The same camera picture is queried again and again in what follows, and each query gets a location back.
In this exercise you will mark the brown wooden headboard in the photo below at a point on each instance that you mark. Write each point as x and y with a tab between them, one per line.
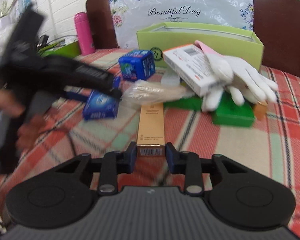
276	23

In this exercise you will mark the white orange medicine box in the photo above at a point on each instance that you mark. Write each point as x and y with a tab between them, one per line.
193	67

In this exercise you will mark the light green storage box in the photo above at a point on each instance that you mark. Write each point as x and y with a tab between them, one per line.
225	40

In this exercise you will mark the blue medicine box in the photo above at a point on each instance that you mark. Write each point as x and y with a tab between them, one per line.
100	106

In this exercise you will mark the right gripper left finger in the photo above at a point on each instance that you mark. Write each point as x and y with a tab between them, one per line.
111	165

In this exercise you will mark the person's left hand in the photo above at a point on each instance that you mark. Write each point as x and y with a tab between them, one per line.
29	132

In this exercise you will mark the small gold box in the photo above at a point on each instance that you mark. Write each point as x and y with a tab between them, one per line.
260	110

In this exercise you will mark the floral Beautiful Day pillow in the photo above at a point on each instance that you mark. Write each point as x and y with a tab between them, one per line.
129	16

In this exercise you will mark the clear bag of sticks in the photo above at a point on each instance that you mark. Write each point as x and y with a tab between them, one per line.
146	93

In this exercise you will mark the long gold box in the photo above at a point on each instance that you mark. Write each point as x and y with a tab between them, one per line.
151	131

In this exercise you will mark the plaid bed sheet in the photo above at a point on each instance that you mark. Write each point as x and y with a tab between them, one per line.
271	146

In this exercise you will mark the green side box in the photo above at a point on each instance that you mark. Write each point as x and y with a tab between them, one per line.
71	50

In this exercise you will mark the pink thermos bottle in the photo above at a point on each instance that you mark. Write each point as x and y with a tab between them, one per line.
84	34

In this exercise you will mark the green small box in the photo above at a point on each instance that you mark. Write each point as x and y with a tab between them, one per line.
228	114

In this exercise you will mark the clear plastic tube case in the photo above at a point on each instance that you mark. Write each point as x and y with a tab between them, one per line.
170	79

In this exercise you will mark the white glove pink cuff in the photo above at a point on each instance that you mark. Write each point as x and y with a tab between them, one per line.
241	79

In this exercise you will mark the blue mentos gum box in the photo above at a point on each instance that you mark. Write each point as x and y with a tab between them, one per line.
137	65

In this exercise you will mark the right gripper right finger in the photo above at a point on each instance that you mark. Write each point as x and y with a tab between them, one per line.
188	164

